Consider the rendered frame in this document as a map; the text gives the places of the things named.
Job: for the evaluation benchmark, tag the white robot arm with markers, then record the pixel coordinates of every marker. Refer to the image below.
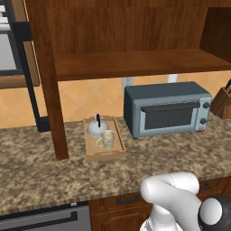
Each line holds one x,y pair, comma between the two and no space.
177,204

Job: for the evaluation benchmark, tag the pale patterned mug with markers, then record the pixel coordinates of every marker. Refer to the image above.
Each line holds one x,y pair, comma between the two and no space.
108,140

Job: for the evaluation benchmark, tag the wooden tray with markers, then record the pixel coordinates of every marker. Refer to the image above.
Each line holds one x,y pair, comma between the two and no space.
103,153

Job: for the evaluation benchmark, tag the wooden cabinet door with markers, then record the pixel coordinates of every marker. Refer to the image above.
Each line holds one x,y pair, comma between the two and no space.
49,90
216,33

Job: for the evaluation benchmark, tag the grey-blue toaster oven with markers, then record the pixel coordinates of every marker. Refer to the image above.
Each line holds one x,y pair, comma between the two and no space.
156,93

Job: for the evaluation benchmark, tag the toaster oven glass door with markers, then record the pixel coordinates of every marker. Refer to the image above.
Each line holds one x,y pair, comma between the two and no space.
168,118

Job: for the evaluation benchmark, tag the wooden drawer front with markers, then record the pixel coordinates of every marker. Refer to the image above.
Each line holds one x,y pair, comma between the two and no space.
108,203
218,185

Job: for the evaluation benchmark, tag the black toaster oven knob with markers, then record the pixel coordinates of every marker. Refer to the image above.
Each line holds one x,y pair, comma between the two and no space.
206,105
203,121

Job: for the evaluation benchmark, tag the wooden base cupboard door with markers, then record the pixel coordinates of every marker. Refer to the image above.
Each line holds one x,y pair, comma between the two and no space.
120,221

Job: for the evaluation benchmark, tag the wooden knife block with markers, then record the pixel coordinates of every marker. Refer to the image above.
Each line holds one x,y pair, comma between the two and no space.
221,103

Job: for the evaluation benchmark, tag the grey dishwasher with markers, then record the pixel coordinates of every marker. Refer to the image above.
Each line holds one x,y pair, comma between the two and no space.
45,219

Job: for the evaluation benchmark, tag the white wall socket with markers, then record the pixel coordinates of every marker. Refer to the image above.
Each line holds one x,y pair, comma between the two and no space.
127,83
173,78

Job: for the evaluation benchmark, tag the open wooden wall cabinet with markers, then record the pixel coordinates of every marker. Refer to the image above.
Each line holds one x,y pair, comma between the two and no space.
135,45

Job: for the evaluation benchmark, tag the black and grey wall oven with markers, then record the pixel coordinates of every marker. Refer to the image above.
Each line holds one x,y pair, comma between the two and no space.
9,51

